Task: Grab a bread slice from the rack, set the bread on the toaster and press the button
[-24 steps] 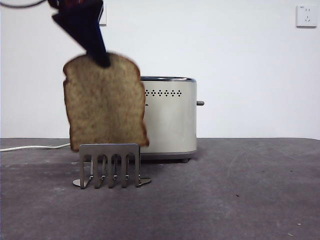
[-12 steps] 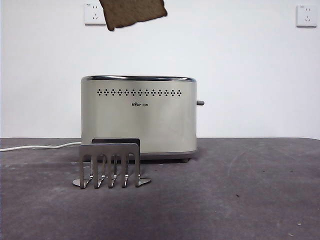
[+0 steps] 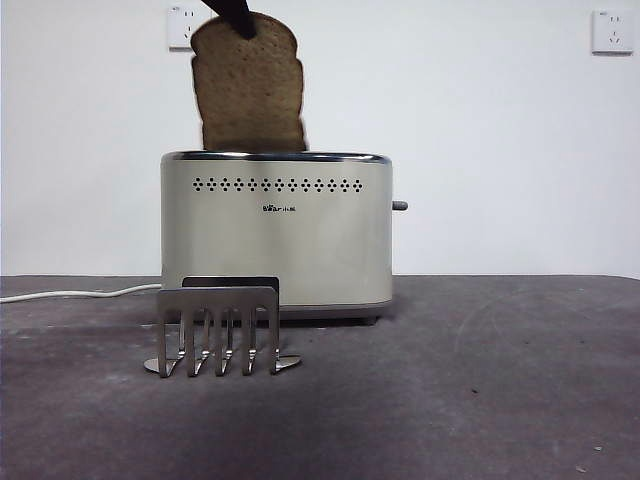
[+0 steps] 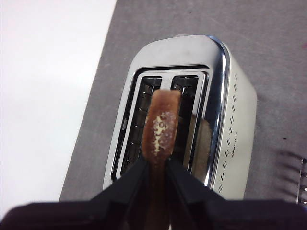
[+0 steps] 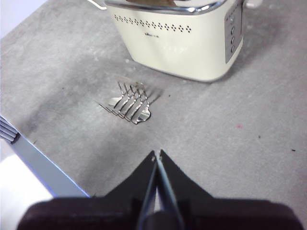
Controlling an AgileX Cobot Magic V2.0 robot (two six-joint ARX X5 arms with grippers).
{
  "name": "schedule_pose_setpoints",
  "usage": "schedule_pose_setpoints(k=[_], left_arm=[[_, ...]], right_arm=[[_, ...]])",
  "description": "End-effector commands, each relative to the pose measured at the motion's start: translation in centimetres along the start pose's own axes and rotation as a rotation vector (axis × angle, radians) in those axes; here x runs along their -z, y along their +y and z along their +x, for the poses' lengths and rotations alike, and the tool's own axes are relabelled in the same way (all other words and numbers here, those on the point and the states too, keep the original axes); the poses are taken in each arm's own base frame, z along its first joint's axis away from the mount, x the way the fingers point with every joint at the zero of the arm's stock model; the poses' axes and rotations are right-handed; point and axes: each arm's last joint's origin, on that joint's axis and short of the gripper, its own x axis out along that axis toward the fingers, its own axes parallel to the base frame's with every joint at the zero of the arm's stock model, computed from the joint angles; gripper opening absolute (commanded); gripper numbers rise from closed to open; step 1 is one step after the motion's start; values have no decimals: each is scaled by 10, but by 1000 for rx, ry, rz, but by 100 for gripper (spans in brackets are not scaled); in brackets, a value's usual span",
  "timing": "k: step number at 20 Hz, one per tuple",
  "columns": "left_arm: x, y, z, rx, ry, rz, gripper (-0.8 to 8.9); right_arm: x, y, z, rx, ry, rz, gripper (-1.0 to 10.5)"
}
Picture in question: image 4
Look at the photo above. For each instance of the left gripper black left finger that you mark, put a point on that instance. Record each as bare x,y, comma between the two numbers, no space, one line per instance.
96,213

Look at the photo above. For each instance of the cream and chrome toaster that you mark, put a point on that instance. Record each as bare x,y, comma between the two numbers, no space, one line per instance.
237,119

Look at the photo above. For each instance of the silver metal toast rack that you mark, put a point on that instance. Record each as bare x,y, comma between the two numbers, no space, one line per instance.
302,182

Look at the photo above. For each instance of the brown bread slice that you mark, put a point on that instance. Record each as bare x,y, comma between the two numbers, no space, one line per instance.
163,115

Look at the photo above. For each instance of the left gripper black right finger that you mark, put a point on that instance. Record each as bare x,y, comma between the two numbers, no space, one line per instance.
227,214

